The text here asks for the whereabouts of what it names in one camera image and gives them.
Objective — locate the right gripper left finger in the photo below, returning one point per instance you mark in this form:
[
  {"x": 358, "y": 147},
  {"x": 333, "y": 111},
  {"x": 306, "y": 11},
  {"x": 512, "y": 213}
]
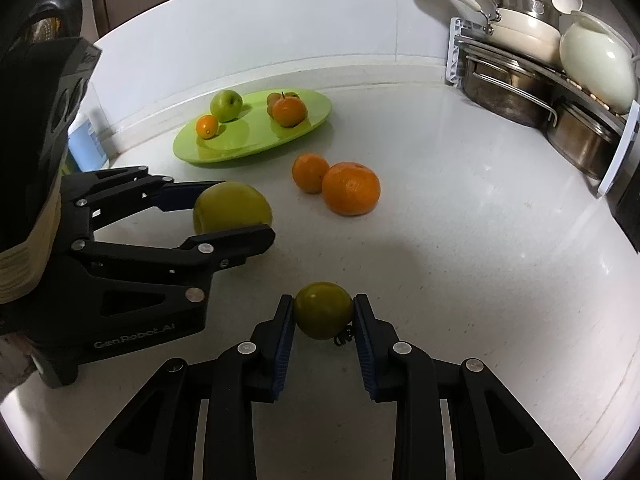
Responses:
[{"x": 154, "y": 435}]

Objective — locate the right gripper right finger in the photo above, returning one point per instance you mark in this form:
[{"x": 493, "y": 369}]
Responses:
[{"x": 450, "y": 413}]

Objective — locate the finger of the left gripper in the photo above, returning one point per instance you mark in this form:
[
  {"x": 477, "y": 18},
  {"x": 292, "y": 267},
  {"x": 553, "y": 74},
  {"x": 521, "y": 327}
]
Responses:
[
  {"x": 222, "y": 250},
  {"x": 175, "y": 196}
]

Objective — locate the large yellow-green pear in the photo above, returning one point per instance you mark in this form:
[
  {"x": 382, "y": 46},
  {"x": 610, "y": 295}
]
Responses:
[{"x": 229, "y": 206}]

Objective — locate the small orange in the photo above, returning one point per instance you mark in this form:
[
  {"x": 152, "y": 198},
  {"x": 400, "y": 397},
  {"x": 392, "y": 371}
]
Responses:
[{"x": 207, "y": 126}]

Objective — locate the green persimmon with stem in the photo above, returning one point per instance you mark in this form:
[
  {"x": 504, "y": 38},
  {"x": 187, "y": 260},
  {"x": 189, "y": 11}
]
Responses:
[{"x": 324, "y": 311}]

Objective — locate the brown kiwi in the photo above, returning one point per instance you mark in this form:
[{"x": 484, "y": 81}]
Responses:
[{"x": 272, "y": 99}]

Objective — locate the large orange with stem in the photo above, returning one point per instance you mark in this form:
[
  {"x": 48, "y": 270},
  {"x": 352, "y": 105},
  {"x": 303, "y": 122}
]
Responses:
[{"x": 289, "y": 111}]

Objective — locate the white blue pump bottle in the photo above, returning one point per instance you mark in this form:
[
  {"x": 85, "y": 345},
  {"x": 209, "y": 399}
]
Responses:
[{"x": 84, "y": 145}]

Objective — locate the green plate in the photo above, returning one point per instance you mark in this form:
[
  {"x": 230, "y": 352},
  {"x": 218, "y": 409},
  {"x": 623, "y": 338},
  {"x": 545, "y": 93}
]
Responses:
[{"x": 253, "y": 132}]

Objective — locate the green apple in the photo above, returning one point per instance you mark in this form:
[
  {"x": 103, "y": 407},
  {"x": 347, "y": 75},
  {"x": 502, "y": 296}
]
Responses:
[{"x": 226, "y": 105}]

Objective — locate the small orange mandarin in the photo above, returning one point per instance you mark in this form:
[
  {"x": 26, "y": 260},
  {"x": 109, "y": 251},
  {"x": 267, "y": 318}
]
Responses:
[{"x": 308, "y": 172}]

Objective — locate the medium orange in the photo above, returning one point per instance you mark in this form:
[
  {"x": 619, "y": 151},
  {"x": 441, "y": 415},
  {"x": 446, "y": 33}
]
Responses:
[{"x": 350, "y": 189}]

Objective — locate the black hanging pan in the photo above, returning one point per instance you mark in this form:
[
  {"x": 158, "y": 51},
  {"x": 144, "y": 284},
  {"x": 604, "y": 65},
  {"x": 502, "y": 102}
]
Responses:
[{"x": 50, "y": 20}]

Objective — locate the stainless steel pot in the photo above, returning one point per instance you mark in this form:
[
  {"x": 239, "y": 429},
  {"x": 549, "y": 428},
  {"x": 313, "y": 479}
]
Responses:
[{"x": 509, "y": 91}]

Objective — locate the metal dish rack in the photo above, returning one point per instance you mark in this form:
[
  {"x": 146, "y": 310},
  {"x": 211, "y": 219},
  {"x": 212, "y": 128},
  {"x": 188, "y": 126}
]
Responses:
[{"x": 464, "y": 38}]

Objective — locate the cream saucepan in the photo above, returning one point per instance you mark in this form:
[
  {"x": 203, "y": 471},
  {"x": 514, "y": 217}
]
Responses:
[{"x": 521, "y": 33}]

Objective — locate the white teapot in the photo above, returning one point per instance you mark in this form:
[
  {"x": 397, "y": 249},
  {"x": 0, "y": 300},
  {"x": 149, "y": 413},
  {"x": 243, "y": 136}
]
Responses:
[{"x": 601, "y": 61}]

